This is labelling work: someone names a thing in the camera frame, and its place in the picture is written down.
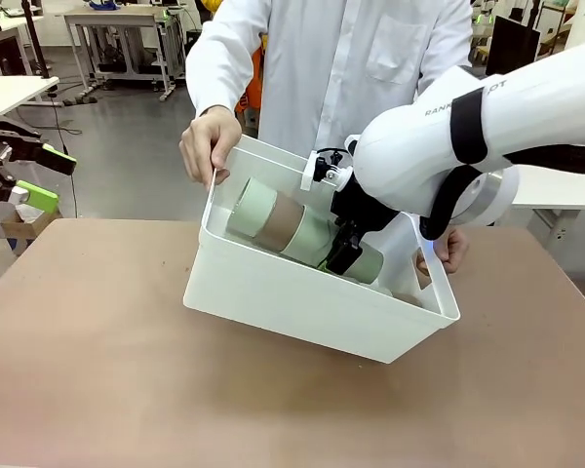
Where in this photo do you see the person in white lab coat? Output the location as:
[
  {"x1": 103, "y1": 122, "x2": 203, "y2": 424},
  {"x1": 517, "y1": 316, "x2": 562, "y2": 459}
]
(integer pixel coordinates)
[{"x1": 184, "y1": 0, "x2": 474, "y2": 167}]

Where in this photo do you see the white side table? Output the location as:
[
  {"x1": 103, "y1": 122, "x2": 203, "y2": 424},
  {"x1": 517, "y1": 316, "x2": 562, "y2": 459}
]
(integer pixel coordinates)
[{"x1": 506, "y1": 165, "x2": 585, "y2": 245}]

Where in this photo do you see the person's right hand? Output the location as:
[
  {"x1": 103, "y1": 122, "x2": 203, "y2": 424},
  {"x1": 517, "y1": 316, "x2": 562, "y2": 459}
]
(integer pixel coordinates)
[{"x1": 178, "y1": 107, "x2": 243, "y2": 187}]

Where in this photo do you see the white plastic basket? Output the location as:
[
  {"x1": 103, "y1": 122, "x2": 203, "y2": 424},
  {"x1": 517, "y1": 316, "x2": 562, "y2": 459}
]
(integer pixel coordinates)
[{"x1": 182, "y1": 134, "x2": 462, "y2": 365}]

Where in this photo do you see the white table with pole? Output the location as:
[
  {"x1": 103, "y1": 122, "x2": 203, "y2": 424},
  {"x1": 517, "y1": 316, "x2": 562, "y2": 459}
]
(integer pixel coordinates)
[{"x1": 0, "y1": 75, "x2": 60, "y2": 117}]

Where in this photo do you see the black pole stand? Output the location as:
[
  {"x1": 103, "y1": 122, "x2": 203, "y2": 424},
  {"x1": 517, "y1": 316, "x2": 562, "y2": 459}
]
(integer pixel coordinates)
[{"x1": 19, "y1": 0, "x2": 51, "y2": 80}]

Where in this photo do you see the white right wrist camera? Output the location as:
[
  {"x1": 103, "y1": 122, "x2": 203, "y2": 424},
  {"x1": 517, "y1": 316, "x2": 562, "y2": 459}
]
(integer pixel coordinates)
[{"x1": 300, "y1": 149, "x2": 358, "y2": 192}]

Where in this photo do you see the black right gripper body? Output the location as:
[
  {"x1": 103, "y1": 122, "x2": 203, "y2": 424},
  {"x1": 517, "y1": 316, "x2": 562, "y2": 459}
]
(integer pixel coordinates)
[{"x1": 330, "y1": 173, "x2": 401, "y2": 235}]

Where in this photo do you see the black monitor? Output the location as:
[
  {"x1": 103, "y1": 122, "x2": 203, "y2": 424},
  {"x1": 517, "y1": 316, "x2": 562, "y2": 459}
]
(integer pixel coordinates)
[{"x1": 485, "y1": 15, "x2": 541, "y2": 78}]

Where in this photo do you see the green plastic cup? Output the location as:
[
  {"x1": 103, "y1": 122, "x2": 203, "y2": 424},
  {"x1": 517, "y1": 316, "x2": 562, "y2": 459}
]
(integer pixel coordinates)
[
  {"x1": 225, "y1": 175, "x2": 277, "y2": 240},
  {"x1": 278, "y1": 207, "x2": 386, "y2": 285}
]

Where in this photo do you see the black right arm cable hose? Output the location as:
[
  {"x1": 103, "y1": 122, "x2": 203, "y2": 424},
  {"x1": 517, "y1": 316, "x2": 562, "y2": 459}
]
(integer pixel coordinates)
[{"x1": 418, "y1": 87, "x2": 585, "y2": 241}]

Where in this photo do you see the grey workbench desk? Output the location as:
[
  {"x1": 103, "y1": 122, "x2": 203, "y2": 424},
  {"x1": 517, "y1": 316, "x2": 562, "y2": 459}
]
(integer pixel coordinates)
[{"x1": 62, "y1": 3, "x2": 189, "y2": 102}]

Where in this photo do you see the person's left hand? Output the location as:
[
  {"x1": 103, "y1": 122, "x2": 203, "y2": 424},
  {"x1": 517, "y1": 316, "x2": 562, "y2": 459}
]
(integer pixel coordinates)
[{"x1": 439, "y1": 227, "x2": 471, "y2": 276}]

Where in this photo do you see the person's right forearm white sleeve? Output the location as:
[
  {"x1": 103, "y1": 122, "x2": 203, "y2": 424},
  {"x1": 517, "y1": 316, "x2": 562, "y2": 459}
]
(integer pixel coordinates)
[{"x1": 184, "y1": 0, "x2": 270, "y2": 119}]

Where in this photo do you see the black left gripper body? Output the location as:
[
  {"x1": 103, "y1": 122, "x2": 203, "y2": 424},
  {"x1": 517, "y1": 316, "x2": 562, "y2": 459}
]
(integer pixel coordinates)
[{"x1": 0, "y1": 110, "x2": 43, "y2": 210}]

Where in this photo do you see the cardboard box with paper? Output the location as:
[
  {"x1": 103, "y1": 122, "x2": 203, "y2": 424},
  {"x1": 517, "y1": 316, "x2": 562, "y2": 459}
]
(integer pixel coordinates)
[{"x1": 0, "y1": 203, "x2": 62, "y2": 255}]

